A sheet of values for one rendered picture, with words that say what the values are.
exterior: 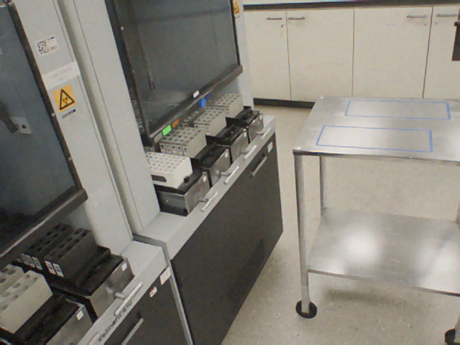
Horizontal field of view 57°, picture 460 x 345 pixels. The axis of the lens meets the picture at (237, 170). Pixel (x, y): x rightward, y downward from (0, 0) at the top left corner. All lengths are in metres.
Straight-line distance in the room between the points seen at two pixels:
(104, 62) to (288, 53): 2.59
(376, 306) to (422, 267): 0.32
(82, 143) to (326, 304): 1.31
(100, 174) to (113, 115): 0.15
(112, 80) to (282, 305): 1.26
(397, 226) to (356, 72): 1.75
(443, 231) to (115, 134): 1.37
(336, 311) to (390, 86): 1.97
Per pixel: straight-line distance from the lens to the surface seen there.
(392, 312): 1.96
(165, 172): 1.25
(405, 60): 3.33
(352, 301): 1.98
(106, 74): 1.08
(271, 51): 3.57
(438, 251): 1.84
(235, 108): 1.63
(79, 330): 1.03
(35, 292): 1.02
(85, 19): 1.04
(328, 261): 1.73
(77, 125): 1.02
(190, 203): 1.27
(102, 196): 1.10
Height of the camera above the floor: 1.49
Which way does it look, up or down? 31 degrees down
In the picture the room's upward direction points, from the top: 8 degrees counter-clockwise
